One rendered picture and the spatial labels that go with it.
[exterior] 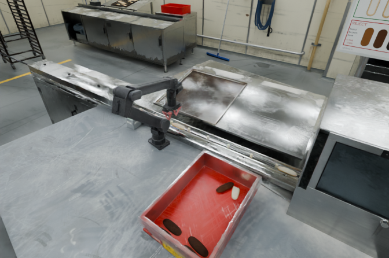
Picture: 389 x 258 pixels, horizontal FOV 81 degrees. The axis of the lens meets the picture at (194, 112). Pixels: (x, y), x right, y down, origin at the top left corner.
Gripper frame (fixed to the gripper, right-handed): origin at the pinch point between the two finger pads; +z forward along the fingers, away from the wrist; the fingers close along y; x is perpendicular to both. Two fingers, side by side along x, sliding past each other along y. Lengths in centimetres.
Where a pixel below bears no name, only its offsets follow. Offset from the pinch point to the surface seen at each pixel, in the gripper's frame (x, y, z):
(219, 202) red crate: 53, 32, 10
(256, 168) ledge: 60, 7, 6
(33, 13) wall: -702, -241, 34
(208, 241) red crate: 57, 50, 11
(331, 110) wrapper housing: 82, 8, -38
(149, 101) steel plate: -37.9, -17.5, 9.0
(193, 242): 53, 54, 10
